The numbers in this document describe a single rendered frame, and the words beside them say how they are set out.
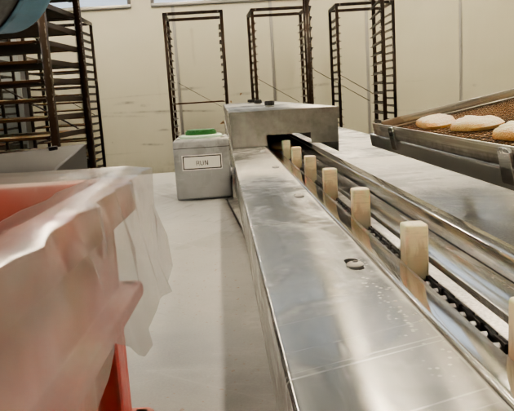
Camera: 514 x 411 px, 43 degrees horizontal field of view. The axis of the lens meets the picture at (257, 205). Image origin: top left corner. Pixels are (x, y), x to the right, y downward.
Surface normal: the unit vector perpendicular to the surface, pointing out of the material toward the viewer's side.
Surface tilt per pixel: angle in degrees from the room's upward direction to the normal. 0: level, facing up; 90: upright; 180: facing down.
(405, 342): 0
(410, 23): 90
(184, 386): 0
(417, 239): 90
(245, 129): 90
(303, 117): 90
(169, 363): 0
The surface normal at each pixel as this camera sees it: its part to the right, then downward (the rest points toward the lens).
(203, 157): 0.06, 0.17
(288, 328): -0.06, -0.98
